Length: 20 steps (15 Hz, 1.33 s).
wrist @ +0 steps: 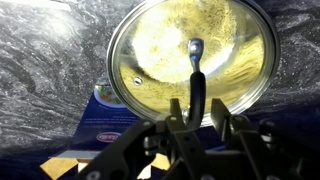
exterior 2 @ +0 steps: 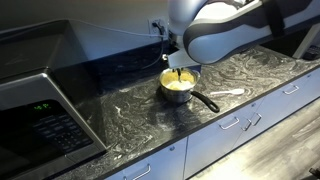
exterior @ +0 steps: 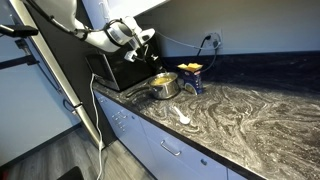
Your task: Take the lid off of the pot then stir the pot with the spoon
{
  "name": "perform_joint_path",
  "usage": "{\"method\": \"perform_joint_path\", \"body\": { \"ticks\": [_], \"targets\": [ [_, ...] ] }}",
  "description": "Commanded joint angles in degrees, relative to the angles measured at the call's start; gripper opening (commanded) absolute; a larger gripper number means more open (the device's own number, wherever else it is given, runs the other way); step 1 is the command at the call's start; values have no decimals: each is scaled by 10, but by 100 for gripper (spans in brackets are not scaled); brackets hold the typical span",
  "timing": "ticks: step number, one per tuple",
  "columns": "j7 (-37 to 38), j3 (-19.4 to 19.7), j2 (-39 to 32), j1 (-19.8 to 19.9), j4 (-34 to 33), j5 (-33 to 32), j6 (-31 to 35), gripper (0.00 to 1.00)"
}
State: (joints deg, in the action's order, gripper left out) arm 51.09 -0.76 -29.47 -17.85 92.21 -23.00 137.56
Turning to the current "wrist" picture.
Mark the yellow cooked pasta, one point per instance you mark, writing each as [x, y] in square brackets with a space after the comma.
[233, 76]

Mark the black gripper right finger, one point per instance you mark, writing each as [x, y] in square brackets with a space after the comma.
[246, 140]

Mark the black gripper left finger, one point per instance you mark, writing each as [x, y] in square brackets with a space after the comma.
[180, 143]

